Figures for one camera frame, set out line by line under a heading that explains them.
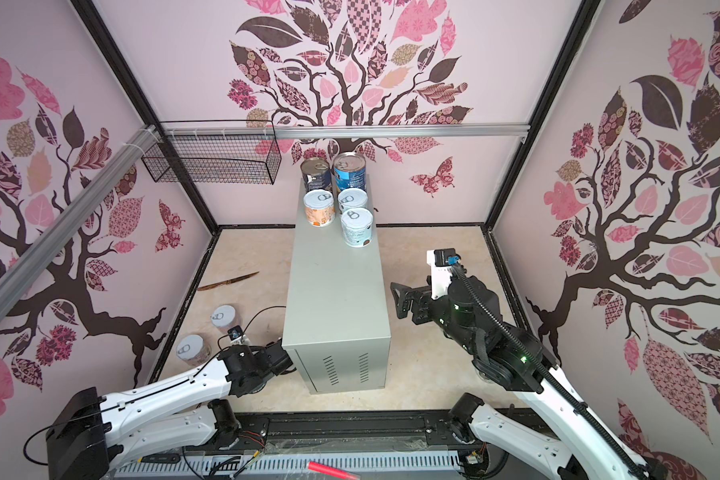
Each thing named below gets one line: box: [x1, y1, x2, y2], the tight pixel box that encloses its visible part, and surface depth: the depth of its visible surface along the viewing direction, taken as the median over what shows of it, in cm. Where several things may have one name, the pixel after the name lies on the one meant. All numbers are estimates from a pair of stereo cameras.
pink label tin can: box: [210, 304, 236, 331], surface depth 91 cm
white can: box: [341, 207, 373, 248], surface depth 68 cm
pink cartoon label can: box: [176, 334, 211, 367], surface depth 85 cm
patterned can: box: [338, 187, 368, 214], surface depth 73 cm
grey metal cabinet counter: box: [282, 192, 391, 395], surface depth 61 cm
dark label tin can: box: [300, 157, 332, 193], surface depth 74 cm
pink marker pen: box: [307, 461, 361, 480], surface depth 70 cm
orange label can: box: [303, 188, 336, 228], surface depth 73 cm
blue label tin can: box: [333, 152, 367, 193], surface depth 74 cm
